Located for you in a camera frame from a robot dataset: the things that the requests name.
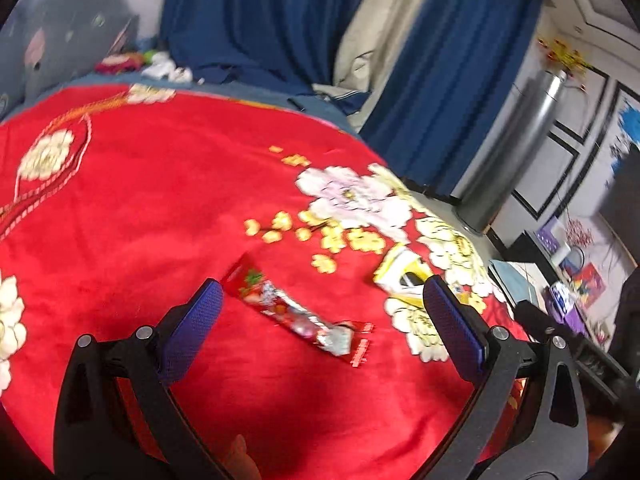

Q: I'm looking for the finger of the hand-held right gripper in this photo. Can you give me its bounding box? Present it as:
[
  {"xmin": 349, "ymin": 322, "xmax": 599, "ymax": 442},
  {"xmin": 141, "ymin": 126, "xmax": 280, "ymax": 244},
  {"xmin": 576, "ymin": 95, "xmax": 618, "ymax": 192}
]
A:
[{"xmin": 515, "ymin": 300, "xmax": 568, "ymax": 342}]

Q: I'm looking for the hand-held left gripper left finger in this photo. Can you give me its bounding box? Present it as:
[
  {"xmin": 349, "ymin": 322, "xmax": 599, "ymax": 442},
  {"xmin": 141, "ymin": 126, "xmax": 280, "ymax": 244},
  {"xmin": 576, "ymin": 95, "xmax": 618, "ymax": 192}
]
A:
[{"xmin": 52, "ymin": 279, "xmax": 236, "ymax": 480}]

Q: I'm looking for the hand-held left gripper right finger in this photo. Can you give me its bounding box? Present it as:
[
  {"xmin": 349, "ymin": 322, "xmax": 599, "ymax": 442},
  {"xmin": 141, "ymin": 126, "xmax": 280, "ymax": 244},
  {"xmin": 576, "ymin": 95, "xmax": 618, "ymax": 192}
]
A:
[{"xmin": 410, "ymin": 275, "xmax": 591, "ymax": 480}]

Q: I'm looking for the yellow and white packet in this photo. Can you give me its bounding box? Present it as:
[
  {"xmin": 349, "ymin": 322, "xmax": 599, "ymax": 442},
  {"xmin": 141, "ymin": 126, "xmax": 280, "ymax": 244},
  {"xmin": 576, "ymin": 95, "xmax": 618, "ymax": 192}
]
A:
[{"xmin": 372, "ymin": 242, "xmax": 436, "ymax": 306}]

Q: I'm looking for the red snack wrapper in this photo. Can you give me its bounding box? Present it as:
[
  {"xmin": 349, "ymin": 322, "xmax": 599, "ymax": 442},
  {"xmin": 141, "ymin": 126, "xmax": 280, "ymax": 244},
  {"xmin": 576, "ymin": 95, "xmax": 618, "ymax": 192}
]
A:
[{"xmin": 221, "ymin": 254, "xmax": 375, "ymax": 368}]

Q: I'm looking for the white and blue tissue pack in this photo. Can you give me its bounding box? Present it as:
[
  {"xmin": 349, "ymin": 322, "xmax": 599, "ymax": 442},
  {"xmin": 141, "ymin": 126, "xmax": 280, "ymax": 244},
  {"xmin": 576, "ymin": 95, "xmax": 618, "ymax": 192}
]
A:
[{"xmin": 547, "ymin": 281, "xmax": 576, "ymax": 311}]

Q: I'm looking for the white and blue coffee table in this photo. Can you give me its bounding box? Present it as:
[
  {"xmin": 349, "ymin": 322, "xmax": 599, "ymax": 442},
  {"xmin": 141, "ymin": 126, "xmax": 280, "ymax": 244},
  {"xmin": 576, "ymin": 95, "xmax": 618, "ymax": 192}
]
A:
[{"xmin": 487, "ymin": 259, "xmax": 543, "ymax": 308}]

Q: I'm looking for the red framed painting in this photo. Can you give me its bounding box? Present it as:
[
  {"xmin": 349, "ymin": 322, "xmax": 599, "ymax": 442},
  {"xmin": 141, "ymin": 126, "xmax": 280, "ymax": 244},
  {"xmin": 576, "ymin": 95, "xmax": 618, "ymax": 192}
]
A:
[{"xmin": 567, "ymin": 260, "xmax": 606, "ymax": 308}]

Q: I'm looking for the dark media cabinet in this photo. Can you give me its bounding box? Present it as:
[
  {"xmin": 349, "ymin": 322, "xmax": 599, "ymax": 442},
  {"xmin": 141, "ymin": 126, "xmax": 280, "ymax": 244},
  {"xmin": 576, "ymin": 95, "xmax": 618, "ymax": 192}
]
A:
[{"xmin": 510, "ymin": 230, "xmax": 556, "ymax": 281}]

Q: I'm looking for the purple box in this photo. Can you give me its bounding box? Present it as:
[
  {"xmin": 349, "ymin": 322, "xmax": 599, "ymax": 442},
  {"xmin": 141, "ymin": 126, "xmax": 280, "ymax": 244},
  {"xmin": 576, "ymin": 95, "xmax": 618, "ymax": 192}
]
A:
[{"xmin": 536, "ymin": 216, "xmax": 563, "ymax": 253}]

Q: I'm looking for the red flower decoration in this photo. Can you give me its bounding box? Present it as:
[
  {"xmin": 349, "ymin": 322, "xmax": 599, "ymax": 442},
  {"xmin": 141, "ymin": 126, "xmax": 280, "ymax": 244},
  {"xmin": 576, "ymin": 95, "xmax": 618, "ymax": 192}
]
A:
[{"xmin": 562, "ymin": 217, "xmax": 593, "ymax": 248}]

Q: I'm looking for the red floral blanket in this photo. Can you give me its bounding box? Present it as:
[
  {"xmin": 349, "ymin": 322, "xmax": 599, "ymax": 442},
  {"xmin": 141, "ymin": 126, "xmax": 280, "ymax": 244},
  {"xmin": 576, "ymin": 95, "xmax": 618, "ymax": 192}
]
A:
[{"xmin": 0, "ymin": 82, "xmax": 531, "ymax": 480}]

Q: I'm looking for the black television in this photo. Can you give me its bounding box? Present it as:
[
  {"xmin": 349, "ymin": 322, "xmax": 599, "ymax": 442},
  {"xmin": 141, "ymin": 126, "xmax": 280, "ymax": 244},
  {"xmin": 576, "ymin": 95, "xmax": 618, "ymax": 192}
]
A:
[{"xmin": 597, "ymin": 145, "xmax": 640, "ymax": 261}]

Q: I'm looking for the silver tower air conditioner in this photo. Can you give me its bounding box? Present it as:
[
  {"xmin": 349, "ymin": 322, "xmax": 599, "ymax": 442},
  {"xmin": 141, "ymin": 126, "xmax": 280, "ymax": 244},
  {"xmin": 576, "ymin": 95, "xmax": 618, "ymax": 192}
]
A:
[{"xmin": 452, "ymin": 69, "xmax": 568, "ymax": 235}]

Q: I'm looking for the blue curtain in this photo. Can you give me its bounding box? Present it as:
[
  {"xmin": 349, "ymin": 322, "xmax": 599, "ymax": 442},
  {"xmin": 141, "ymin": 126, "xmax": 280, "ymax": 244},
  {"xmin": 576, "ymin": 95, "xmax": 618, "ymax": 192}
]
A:
[
  {"xmin": 160, "ymin": 0, "xmax": 396, "ymax": 98},
  {"xmin": 357, "ymin": 0, "xmax": 546, "ymax": 198}
]

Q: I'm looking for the blue cloth cover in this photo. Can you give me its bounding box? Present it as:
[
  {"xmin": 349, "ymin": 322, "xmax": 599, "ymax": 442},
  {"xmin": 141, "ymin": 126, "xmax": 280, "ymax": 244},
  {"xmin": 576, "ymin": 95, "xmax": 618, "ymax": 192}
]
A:
[{"xmin": 50, "ymin": 72, "xmax": 361, "ymax": 136}]

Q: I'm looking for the white plush toy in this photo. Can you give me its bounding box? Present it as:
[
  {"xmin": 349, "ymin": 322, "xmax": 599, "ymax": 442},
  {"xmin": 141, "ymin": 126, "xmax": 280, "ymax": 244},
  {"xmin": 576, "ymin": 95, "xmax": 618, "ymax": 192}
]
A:
[{"xmin": 141, "ymin": 52, "xmax": 193, "ymax": 83}]

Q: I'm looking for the red plush toy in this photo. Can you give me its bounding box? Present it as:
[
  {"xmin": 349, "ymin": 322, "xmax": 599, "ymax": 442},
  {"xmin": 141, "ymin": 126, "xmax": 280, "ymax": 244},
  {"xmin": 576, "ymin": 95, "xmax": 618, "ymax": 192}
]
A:
[{"xmin": 95, "ymin": 52, "xmax": 146, "ymax": 76}]

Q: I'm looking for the beige curtain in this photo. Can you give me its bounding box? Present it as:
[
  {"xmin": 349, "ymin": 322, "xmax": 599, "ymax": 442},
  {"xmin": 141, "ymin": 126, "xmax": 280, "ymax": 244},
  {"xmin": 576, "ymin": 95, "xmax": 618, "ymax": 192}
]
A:
[{"xmin": 312, "ymin": 0, "xmax": 436, "ymax": 131}]

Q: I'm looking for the grey plush pillow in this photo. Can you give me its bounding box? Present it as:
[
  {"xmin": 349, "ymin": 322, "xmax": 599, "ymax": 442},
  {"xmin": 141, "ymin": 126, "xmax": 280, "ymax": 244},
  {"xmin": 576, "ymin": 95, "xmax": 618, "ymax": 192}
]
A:
[{"xmin": 0, "ymin": 0, "xmax": 141, "ymax": 121}]

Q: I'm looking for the gold and red wall garland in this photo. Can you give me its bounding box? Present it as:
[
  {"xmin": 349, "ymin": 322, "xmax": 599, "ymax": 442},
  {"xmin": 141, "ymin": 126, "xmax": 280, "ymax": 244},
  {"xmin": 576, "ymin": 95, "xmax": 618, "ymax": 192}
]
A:
[{"xmin": 537, "ymin": 35, "xmax": 598, "ymax": 92}]

